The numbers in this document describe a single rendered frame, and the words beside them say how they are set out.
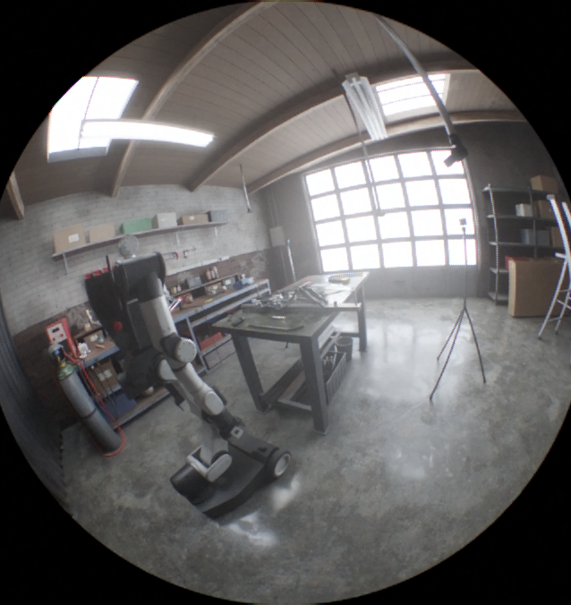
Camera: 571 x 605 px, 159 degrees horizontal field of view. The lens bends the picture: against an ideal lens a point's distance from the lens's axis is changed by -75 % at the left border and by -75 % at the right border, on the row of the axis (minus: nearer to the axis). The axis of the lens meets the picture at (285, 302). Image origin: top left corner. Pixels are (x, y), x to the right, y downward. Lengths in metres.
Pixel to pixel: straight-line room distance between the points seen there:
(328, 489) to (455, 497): 0.77
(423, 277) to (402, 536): 3.87
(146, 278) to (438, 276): 4.18
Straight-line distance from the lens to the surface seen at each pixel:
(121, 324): 0.75
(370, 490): 1.38
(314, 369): 1.18
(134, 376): 0.86
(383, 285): 4.25
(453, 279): 4.30
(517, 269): 3.68
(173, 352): 0.66
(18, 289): 3.12
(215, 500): 1.33
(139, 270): 0.62
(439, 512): 1.41
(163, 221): 3.08
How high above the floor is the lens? 1.29
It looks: 15 degrees down
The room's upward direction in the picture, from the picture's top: 11 degrees counter-clockwise
